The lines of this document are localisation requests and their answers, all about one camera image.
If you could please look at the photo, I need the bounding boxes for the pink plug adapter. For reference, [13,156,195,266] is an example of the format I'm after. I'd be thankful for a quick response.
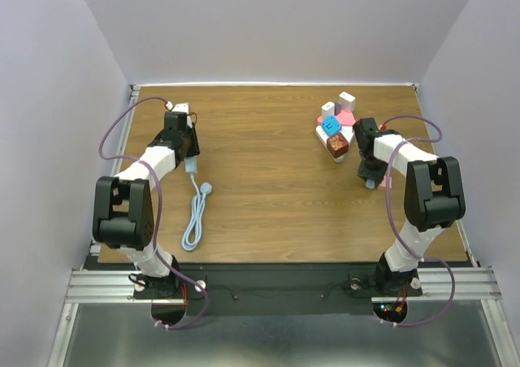
[377,176,392,191]

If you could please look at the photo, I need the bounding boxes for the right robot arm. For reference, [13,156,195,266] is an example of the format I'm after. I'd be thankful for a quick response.
[353,118,466,295]

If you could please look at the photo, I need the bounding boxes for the dark red plug adapter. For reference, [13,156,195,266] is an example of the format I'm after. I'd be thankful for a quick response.
[326,132,349,159]

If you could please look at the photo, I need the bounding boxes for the white triangular socket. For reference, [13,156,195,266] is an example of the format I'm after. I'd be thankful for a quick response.
[315,126,354,163]

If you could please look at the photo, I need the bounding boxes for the white charger plug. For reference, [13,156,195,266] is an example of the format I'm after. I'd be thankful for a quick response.
[338,92,357,112]
[321,101,336,120]

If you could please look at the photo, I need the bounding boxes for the white charger plug front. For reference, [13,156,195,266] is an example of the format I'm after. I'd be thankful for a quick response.
[321,101,336,120]

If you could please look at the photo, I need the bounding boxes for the pink triangular socket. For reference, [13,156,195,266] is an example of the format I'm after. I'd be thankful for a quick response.
[317,110,356,128]

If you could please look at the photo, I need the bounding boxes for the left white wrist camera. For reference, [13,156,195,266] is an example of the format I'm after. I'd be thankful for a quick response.
[165,101,193,127]

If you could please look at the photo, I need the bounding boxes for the blue plug adapter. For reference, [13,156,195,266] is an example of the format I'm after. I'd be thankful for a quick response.
[321,115,342,136]

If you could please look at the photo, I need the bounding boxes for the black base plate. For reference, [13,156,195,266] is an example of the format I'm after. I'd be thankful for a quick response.
[67,263,422,323]

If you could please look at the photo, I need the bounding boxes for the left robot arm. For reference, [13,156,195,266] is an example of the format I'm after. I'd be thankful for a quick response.
[93,104,200,299]

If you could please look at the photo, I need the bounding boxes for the white charger plug rear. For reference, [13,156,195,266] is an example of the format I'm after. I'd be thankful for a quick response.
[338,92,357,112]

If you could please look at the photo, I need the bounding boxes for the light blue power strip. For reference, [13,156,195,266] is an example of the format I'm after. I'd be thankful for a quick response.
[181,156,213,252]

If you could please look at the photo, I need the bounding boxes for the aluminium frame rail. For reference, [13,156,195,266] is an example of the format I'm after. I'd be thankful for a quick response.
[60,85,501,366]

